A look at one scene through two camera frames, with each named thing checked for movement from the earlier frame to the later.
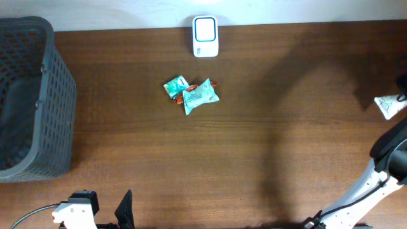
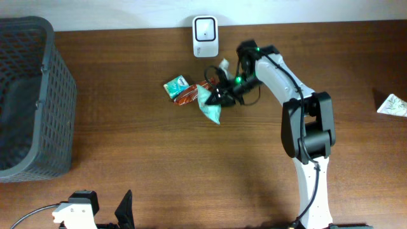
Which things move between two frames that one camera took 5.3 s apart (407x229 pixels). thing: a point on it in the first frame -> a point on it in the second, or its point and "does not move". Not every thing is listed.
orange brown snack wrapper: x=179 y=98 does not move
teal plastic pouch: x=203 y=93 -> x=212 y=111
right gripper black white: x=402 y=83 -> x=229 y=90
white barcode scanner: x=205 y=36 does not move
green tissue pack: x=175 y=86 does not move
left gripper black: x=126 y=217 does not move
